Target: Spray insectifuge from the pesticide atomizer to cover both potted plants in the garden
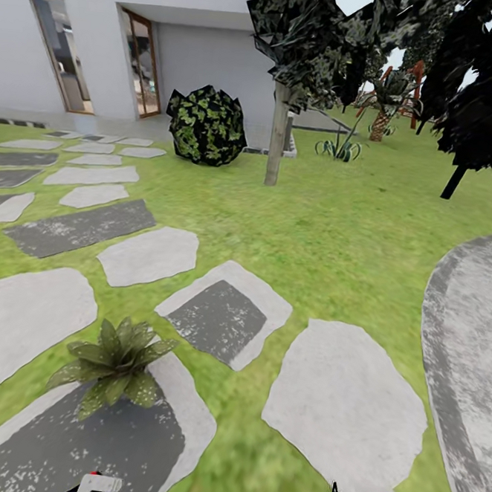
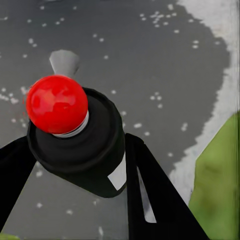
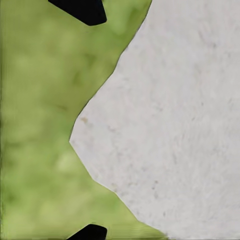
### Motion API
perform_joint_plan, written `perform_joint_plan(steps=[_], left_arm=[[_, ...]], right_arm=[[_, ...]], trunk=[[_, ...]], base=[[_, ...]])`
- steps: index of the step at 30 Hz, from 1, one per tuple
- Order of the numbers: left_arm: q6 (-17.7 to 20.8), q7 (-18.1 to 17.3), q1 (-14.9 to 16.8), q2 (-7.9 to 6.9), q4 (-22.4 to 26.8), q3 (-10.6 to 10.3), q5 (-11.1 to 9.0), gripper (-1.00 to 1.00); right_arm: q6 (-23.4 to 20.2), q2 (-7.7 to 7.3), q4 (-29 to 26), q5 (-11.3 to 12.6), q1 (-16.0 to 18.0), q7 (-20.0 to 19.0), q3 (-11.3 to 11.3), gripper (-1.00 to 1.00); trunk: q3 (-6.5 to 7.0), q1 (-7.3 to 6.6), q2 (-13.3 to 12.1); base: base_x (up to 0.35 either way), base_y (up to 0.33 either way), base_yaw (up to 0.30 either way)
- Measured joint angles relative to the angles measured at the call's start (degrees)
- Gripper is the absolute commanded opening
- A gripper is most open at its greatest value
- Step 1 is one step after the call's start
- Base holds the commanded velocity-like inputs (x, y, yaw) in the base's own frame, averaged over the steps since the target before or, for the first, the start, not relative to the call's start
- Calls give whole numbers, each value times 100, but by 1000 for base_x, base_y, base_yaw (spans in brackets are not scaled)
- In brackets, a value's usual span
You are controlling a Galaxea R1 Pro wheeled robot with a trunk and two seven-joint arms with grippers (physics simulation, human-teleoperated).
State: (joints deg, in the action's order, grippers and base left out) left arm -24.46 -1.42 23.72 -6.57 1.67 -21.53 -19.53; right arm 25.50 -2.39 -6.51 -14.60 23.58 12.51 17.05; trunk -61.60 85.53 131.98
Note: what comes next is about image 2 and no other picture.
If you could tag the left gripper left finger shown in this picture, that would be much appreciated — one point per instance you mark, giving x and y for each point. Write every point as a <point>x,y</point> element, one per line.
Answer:
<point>16,164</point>

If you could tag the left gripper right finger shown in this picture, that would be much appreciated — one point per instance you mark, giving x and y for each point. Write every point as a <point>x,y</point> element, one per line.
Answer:
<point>174,220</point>

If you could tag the insectifuge atomizer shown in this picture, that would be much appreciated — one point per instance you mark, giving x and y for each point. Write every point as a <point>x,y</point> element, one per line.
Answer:
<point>75,132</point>

